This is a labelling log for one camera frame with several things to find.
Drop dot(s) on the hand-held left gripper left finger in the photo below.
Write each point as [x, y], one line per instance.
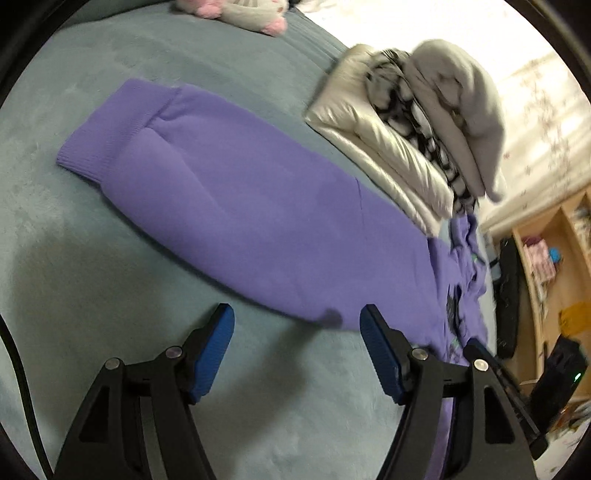
[214, 350]

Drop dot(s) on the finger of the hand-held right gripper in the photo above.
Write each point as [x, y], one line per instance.
[512, 392]

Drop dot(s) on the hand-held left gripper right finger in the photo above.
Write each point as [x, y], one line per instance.
[381, 355]

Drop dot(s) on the purple sweatshirt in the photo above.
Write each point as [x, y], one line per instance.
[254, 207]

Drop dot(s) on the stack of folded clothes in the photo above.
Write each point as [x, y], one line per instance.
[369, 134]

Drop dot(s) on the yellow bag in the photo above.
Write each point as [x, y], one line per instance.
[575, 318]

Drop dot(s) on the wooden shelf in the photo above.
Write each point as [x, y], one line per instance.
[554, 295]

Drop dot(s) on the black instrument case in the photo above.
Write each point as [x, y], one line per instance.
[508, 295]

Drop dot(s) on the pink patterned box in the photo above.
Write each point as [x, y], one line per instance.
[538, 261]

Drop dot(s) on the blue small box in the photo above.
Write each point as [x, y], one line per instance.
[555, 254]

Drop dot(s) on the grey-green bed blanket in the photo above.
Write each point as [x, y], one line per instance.
[92, 258]

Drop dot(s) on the black and white patterned garment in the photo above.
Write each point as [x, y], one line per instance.
[406, 106]

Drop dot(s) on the light grey sweater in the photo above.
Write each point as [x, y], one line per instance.
[461, 101]

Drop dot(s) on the pink and grey plush toy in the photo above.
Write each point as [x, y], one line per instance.
[249, 16]

